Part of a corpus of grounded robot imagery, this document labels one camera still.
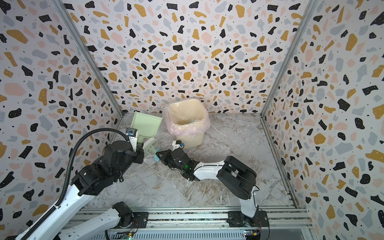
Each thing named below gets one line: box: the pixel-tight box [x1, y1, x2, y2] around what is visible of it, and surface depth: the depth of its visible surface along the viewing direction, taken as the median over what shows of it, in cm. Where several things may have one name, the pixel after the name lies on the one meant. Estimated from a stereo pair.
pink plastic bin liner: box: [162, 98, 211, 138], surface depth 89 cm
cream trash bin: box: [168, 99, 207, 149], surface depth 89 cm
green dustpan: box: [130, 111, 163, 144], surface depth 72 cm
